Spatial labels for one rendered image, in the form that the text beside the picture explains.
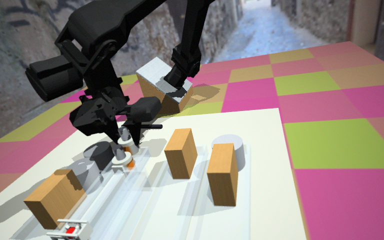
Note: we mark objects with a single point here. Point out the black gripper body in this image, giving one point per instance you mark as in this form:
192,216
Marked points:
144,110

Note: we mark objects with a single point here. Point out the black thin rod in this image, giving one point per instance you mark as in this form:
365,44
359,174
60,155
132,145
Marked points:
151,126

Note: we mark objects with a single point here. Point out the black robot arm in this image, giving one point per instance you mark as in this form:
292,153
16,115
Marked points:
102,27

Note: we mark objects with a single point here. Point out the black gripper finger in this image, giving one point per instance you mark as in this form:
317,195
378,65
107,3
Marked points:
112,131
134,129

